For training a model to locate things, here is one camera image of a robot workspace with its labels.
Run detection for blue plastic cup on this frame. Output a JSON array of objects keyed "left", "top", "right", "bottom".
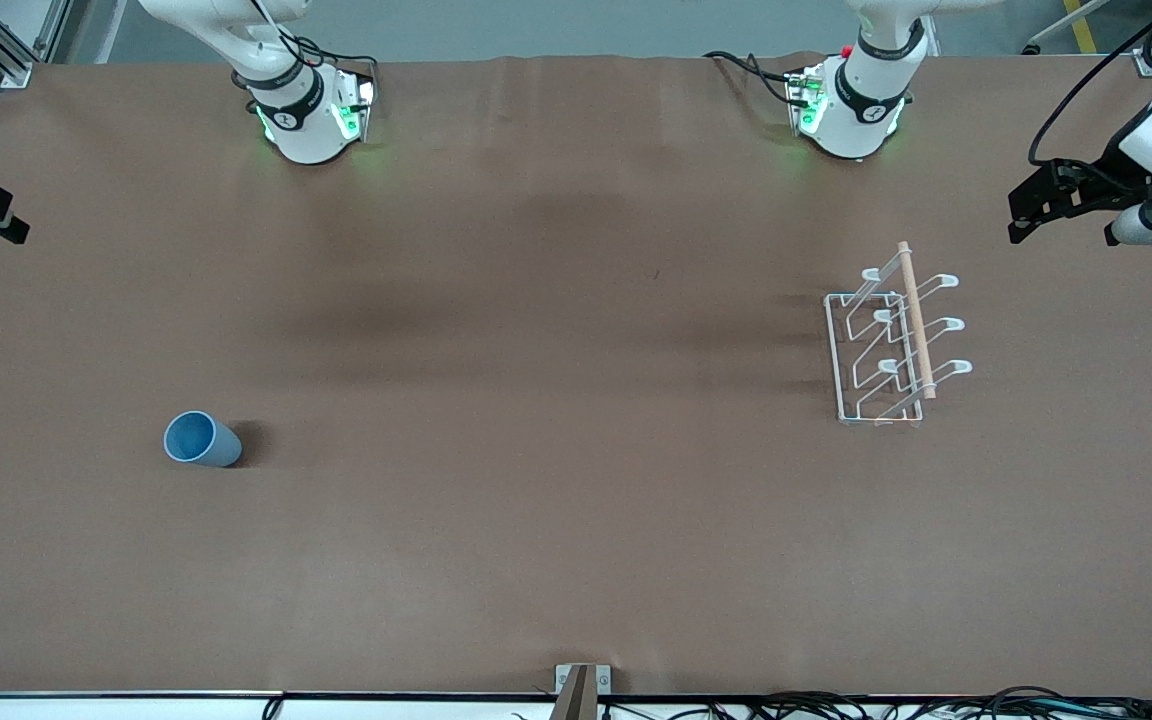
[{"left": 164, "top": 411, "right": 243, "bottom": 469}]

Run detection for grey metal tube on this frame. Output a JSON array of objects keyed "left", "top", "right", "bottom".
[{"left": 1024, "top": 0, "right": 1112, "bottom": 56}]

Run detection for brown table cover sheet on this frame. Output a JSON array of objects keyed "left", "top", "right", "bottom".
[{"left": 0, "top": 52, "right": 1152, "bottom": 699}]

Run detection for white wire cup rack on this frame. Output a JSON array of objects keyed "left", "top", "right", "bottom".
[{"left": 824, "top": 240, "right": 974, "bottom": 428}]

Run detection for black left arm base cable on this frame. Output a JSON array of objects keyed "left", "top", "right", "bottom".
[{"left": 704, "top": 50, "right": 803, "bottom": 107}]

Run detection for black arm base cable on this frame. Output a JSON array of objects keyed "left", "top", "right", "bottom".
[
  {"left": 704, "top": 50, "right": 803, "bottom": 107},
  {"left": 291, "top": 35, "right": 380, "bottom": 101}
]

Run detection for black right arm base cable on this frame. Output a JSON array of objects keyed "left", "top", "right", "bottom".
[{"left": 291, "top": 35, "right": 380, "bottom": 101}]

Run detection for black cable bundle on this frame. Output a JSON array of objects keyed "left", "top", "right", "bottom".
[{"left": 596, "top": 685, "right": 1152, "bottom": 720}]

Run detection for silver metal bracket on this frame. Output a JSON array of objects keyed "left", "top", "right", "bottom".
[{"left": 555, "top": 664, "right": 612, "bottom": 695}]

